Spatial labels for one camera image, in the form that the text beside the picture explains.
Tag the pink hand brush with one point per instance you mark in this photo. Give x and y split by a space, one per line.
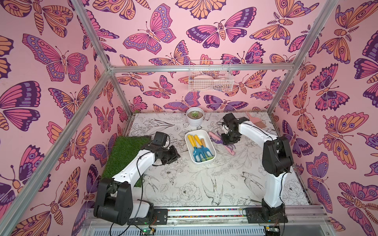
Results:
256 121

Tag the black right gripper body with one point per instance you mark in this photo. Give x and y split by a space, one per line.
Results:
231 137

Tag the white plant pot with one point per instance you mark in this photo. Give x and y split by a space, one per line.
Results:
195 116

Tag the purple rake pink handle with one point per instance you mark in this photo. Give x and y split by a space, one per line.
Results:
215 138

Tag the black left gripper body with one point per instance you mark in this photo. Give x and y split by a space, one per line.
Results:
168 155

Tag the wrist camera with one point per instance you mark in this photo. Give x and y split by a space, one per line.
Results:
161 139
229 119

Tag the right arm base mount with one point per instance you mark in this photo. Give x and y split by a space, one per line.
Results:
266 214

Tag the green artificial grass mat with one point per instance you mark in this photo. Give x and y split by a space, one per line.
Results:
124 151

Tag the blue rake yellow handle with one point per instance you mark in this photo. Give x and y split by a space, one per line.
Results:
199 142
197 154

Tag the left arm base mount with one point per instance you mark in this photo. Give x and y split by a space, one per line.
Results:
147 214

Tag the white storage tray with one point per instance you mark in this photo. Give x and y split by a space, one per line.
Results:
202 134

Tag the green rake wooden handle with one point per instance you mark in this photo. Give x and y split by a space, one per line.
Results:
206 151

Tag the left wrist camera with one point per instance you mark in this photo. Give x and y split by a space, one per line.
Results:
161 139

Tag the white wire basket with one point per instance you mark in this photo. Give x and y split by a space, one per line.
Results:
210 77

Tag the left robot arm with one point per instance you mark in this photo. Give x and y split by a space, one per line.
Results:
114 201

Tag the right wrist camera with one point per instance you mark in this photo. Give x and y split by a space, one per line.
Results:
229 119

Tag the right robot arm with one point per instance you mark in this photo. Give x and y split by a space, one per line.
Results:
277 157

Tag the aluminium cage frame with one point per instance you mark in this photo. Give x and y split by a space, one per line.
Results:
23 200

